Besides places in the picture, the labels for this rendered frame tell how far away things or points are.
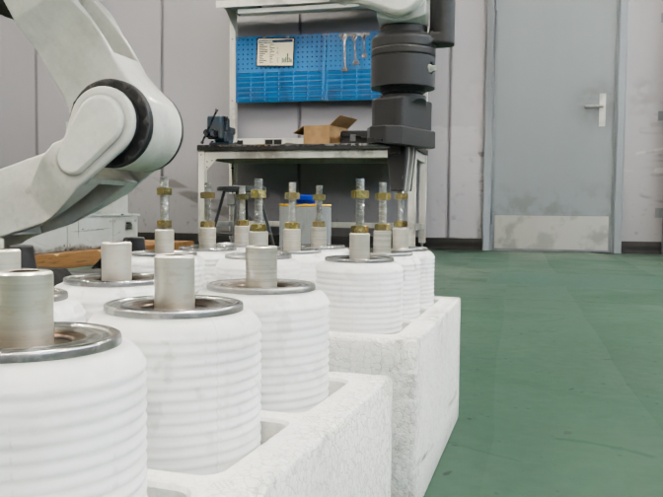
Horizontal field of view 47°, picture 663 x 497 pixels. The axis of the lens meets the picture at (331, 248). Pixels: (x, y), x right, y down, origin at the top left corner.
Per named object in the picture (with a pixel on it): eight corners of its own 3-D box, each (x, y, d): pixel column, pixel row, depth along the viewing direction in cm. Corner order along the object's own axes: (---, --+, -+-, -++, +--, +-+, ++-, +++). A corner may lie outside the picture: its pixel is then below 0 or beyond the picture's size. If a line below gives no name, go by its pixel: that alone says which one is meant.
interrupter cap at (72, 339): (-128, 362, 29) (-128, 344, 28) (15, 331, 36) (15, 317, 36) (38, 379, 26) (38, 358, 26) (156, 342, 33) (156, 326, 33)
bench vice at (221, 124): (218, 148, 572) (218, 115, 571) (240, 148, 568) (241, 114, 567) (196, 144, 532) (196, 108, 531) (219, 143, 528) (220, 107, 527)
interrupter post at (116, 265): (93, 286, 56) (93, 242, 56) (111, 283, 59) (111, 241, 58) (120, 288, 55) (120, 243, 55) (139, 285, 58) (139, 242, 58)
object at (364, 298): (395, 412, 89) (397, 257, 88) (406, 436, 80) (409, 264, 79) (313, 412, 89) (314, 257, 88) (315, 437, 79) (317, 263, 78)
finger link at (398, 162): (389, 190, 106) (390, 146, 106) (408, 190, 104) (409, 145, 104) (383, 190, 105) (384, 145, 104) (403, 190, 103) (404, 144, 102)
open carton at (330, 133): (312, 150, 597) (312, 121, 596) (357, 149, 579) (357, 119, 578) (292, 147, 570) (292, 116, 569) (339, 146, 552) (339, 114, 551)
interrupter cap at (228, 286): (185, 296, 51) (185, 285, 51) (236, 285, 58) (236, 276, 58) (291, 301, 48) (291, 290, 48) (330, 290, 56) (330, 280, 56)
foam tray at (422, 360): (69, 479, 86) (68, 320, 85) (215, 397, 123) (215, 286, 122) (413, 522, 75) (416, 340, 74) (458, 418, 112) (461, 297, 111)
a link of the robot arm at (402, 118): (398, 151, 113) (399, 69, 112) (456, 148, 107) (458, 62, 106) (347, 144, 103) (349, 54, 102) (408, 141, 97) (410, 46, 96)
